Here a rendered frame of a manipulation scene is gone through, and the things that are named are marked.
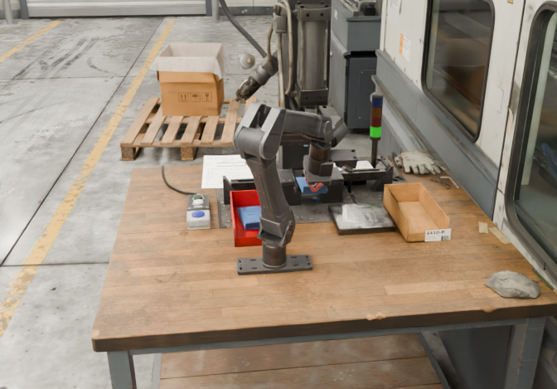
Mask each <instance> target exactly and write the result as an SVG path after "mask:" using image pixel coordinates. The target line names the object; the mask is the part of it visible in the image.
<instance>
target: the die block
mask: <svg viewBox="0 0 557 389"><path fill-rule="evenodd" d="M343 184H344V182H331V185H330V186H327V190H328V192H327V194H324V193H319V195H320V198H321V199H322V203H323V204H328V203H342V202H343ZM281 186H282V189H283V194H284V196H285V199H286V201H287V203H288V204H289V206H298V205H301V203H302V194H298V195H297V196H296V194H295V191H294V189H293V187H294V184H289V185H281Z"/></svg>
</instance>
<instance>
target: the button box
mask: <svg viewBox="0 0 557 389"><path fill-rule="evenodd" d="M162 178H163V180H164V182H165V183H166V184H167V185H168V186H169V187H170V188H171V189H173V190H175V191H177V192H179V193H182V194H186V195H188V196H187V211H201V210H210V200H209V194H198V193H195V192H184V191H182V190H179V189H177V188H175V187H173V186H171V185H170V184H169V183H168V182H167V179H166V178H165V174H164V165H162ZM196 195H202V196H203V198H202V201H203V203H202V204H200V205H196V204H194V203H193V202H194V201H195V200H194V196H196Z"/></svg>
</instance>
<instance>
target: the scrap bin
mask: <svg viewBox="0 0 557 389"><path fill-rule="evenodd" d="M255 206H259V207H260V208H261V205H260V200H259V195H258V192H257V190H242V191H230V209H231V218H232V226H233V234H234V243H235V247H246V246H261V245H262V241H263V240H260V239H258V237H257V235H258V232H259V229H252V230H245V228H244V227H243V226H242V223H241V221H240V218H239V215H238V212H237V211H236V209H237V208H241V207H255Z"/></svg>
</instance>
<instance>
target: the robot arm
mask: <svg viewBox="0 0 557 389"><path fill-rule="evenodd" d="M259 112H260V114H259ZM258 114H259V122H258V126H259V127H260V128H261V129H256V128H255V127H256V123H257V118H258ZM282 132H288V133H296V134H302V135H303V138H306V139H311V143H310V149H309V155H305V156H304V158H303V168H304V169H303V171H304V175H305V180H306V183H307V184H308V186H309V187H310V189H311V190H312V192H316V191H317V190H318V189H319V188H320V187H321V186H330V185H331V175H332V170H333V164H334V163H335V164H336V166H337V167H338V168H340V169H343V170H345V171H347V172H350V171H351V170H352V169H353V168H356V165H357V160H358V159H357V156H356V150H355V149H354V148H353V149H331V148H335V147H336V146H337V145H338V144H339V143H340V142H341V141H342V140H343V138H344V137H345V136H346V135H347V134H348V128H347V126H346V124H345V123H344V122H343V118H342V117H338V116H335V115H330V116H329V117H327V116H323V115H320V114H313V113H308V112H303V111H302V112H301V111H295V110H290V109H284V108H280V107H276V106H274V107H272V106H267V105H266V104H262V103H258V102H251V103H250V105H249V108H248V109H247V111H246V112H245V115H244V117H243V119H242V120H241V122H240V125H239V127H238V128H237V130H236V131H235V135H234V138H233V145H234V148H235V150H237V151H239V152H240V157H241V158H242V159H244V160H245V161H246V164H247V165H248V167H249V169H250V171H251V173H252V176H253V178H254V183H255V186H256V189H257V192H258V195H259V200H260V205H261V216H260V217H259V220H260V223H259V226H260V228H259V232H258V235H257V237H258V239H260V240H263V241H262V249H263V256H262V257H250V258H239V259H237V260H236V267H237V274H238V275H261V274H273V273H285V272H298V271H309V270H313V264H312V259H311V256H310V255H309V254H300V255H286V245H287V244H288V243H290V242H291V240H292V237H293V233H294V230H295V226H296V219H295V216H294V213H293V210H292V209H290V207H289V204H288V203H287V201H286V199H285V196H284V194H283V189H282V186H281V182H280V179H279V173H278V169H277V163H276V158H277V155H276V154H277V152H278V150H279V145H280V141H281V137H282ZM315 183H316V185H315ZM313 186H316V187H313Z"/></svg>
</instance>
